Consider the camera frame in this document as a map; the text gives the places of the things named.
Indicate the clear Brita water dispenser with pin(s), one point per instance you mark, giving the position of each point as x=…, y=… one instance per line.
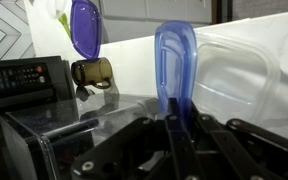
x=67, y=126

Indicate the purple plastic lid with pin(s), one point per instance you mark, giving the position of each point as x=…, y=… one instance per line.
x=85, y=28

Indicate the grey cabinet doors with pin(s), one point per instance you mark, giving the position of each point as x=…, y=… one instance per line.
x=150, y=16

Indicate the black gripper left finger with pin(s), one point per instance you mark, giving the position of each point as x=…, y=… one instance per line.
x=174, y=143

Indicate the white flower green stem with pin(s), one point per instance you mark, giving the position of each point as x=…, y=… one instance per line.
x=63, y=20

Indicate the clear plastic container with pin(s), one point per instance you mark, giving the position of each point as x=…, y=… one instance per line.
x=237, y=76

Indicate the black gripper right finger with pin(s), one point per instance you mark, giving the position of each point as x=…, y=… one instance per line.
x=237, y=150

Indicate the light blue plastic lid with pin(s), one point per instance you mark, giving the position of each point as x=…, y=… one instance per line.
x=175, y=66

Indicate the dark window frame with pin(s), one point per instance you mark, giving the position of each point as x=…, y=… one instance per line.
x=222, y=10

